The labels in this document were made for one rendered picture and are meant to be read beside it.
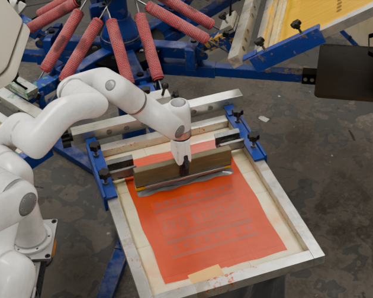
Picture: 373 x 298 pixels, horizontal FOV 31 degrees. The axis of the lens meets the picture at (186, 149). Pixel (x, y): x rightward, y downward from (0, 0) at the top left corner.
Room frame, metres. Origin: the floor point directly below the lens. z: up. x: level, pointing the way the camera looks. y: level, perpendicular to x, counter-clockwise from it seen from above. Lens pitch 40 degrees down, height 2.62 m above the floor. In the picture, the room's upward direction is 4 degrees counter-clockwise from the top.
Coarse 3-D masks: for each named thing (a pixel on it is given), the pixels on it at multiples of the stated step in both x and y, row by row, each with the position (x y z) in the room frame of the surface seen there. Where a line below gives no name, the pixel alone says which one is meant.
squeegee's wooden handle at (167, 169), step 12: (192, 156) 1.82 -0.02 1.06; (204, 156) 1.82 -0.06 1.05; (216, 156) 1.83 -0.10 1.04; (228, 156) 1.84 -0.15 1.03; (144, 168) 1.77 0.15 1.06; (156, 168) 1.77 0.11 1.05; (168, 168) 1.78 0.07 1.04; (192, 168) 1.81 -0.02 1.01; (204, 168) 1.82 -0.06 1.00; (144, 180) 1.76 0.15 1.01; (156, 180) 1.77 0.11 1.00
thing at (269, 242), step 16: (192, 144) 2.01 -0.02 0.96; (208, 144) 2.00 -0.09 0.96; (224, 176) 1.82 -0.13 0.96; (240, 176) 1.81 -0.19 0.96; (192, 192) 1.74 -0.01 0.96; (240, 192) 1.73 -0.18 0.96; (256, 208) 1.64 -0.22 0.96; (256, 224) 1.57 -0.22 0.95; (256, 240) 1.50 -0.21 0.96; (272, 240) 1.49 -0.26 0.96; (224, 256) 1.44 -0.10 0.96; (240, 256) 1.44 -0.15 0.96; (256, 256) 1.43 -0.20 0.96
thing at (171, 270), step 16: (144, 160) 1.93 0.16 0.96; (160, 160) 1.93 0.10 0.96; (160, 192) 1.75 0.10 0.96; (176, 192) 1.75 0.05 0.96; (144, 208) 1.68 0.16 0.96; (144, 224) 1.60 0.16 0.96; (160, 240) 1.53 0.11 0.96; (160, 256) 1.46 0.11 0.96; (192, 256) 1.45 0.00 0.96; (208, 256) 1.44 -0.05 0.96; (160, 272) 1.39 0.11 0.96; (176, 272) 1.39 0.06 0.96; (192, 272) 1.38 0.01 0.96
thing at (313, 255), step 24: (216, 120) 2.10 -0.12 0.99; (120, 144) 2.00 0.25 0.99; (144, 144) 2.01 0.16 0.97; (264, 168) 1.81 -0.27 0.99; (120, 216) 1.61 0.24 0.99; (288, 216) 1.56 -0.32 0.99; (120, 240) 1.51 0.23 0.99; (312, 240) 1.45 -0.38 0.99; (264, 264) 1.37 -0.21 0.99; (288, 264) 1.36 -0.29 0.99; (312, 264) 1.37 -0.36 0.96; (144, 288) 1.31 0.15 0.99; (192, 288) 1.29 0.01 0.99; (216, 288) 1.29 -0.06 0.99
